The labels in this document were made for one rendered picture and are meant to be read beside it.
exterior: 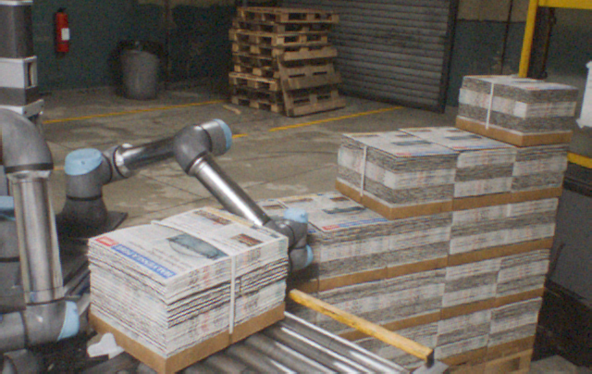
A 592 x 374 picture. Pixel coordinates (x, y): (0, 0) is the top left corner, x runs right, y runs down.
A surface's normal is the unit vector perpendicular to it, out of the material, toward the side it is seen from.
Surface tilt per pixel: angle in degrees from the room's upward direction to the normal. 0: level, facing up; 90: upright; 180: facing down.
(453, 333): 90
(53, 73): 90
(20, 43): 90
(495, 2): 90
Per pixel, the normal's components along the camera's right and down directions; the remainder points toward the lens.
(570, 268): -0.88, 0.08
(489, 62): -0.66, 0.18
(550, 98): 0.48, 0.27
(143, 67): 0.21, 0.39
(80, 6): 0.76, 0.22
